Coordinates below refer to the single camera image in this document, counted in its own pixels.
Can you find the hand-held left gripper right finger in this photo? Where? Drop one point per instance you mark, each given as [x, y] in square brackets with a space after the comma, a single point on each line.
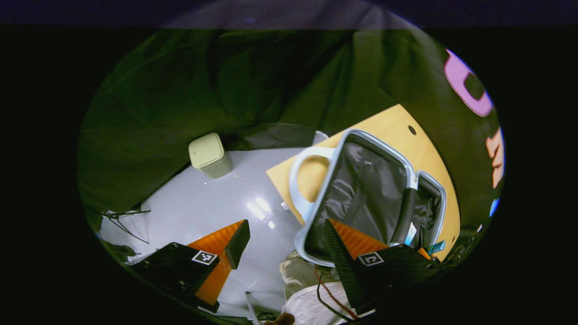
[338, 262]

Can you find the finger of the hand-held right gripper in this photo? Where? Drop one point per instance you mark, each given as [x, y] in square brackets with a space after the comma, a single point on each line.
[425, 253]

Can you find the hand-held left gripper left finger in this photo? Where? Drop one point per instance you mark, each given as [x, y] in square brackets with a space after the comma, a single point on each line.
[238, 243]

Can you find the green blue-capped skin care bottle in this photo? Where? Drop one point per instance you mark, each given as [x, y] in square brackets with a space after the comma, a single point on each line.
[437, 247]

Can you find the white suitcase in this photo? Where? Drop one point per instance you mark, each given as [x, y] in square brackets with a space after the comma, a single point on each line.
[361, 189]

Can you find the person's beige trousers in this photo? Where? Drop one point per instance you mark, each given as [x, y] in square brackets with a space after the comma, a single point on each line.
[300, 275]

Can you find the person's white shirt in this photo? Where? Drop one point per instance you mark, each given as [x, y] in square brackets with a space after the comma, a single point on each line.
[311, 309]

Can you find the small beige trash bin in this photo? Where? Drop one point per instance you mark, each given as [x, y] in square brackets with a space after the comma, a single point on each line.
[208, 155]

